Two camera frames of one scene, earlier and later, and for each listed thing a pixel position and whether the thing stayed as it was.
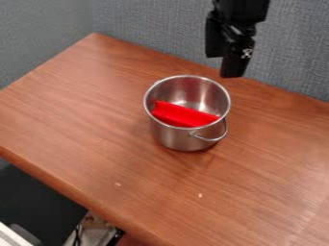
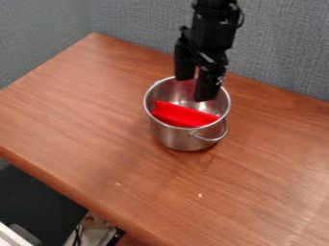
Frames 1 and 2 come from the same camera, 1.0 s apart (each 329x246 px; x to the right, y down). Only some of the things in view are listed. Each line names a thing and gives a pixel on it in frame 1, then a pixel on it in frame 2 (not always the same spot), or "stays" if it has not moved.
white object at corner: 10,237 stays
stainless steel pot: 197,92 stays
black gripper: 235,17 to 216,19
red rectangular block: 180,115 stays
